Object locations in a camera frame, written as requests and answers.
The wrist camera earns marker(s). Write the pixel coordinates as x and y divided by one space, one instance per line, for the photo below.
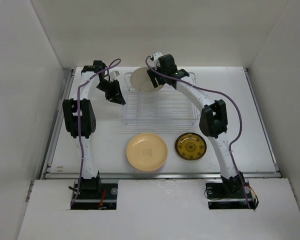
114 75
154 60

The cream yellow plate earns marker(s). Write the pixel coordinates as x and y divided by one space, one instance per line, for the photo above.
147 152

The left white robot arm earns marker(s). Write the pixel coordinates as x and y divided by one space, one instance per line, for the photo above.
79 117

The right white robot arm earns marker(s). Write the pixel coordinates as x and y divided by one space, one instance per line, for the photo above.
213 122

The white wire dish rack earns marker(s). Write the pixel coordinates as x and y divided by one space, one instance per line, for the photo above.
165 106

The tan plate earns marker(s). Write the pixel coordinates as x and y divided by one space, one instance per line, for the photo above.
140 80

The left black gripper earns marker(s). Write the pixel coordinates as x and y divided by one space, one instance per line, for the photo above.
116 96

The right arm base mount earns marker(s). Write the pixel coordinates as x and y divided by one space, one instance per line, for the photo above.
219 199

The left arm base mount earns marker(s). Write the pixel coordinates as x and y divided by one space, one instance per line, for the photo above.
94 195

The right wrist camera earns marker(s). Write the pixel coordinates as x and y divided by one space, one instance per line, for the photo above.
154 60

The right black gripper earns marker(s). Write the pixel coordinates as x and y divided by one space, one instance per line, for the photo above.
152 76

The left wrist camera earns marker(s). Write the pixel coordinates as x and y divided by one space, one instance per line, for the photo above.
114 75

